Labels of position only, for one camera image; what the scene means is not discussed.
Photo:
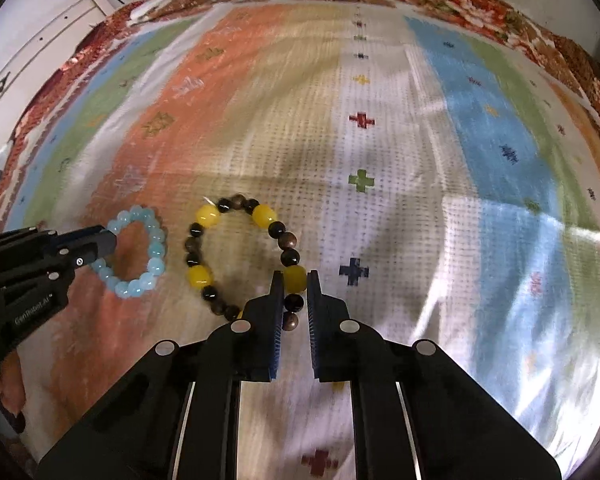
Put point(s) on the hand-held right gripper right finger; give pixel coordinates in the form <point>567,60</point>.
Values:
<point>312,340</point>

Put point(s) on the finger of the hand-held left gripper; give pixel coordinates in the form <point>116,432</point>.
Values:
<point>92,236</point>
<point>92,255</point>

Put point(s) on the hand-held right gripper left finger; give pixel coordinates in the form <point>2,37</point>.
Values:
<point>278,330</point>

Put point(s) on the person's left hand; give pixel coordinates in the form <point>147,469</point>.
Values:
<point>7,382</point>

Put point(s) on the white cabinet door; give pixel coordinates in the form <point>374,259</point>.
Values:
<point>40,45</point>

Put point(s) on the striped colourful mat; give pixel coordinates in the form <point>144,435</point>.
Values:
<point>380,110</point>

